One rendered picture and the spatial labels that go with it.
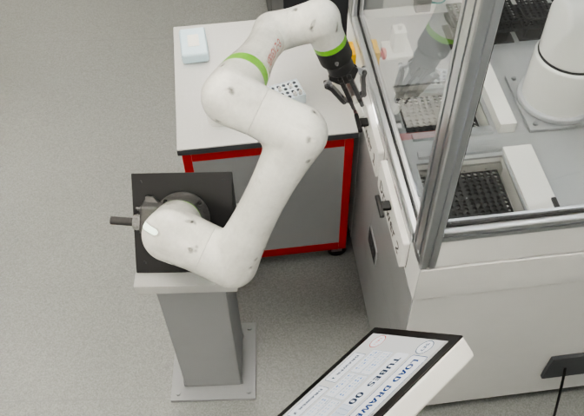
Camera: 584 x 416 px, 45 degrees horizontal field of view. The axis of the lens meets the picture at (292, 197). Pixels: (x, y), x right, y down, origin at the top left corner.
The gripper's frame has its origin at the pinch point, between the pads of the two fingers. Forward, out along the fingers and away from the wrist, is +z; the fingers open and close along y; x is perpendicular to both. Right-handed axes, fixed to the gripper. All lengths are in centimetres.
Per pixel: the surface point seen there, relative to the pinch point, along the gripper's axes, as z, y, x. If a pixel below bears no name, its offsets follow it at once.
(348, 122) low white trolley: 16.7, 6.4, -11.1
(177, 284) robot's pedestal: -3, 59, 43
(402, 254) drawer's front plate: 6.4, -0.7, 49.3
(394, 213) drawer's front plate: 1.9, -2.1, 39.2
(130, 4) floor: 58, 115, -192
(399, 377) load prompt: -24, 3, 94
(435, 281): 9, -7, 58
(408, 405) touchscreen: -27, 2, 100
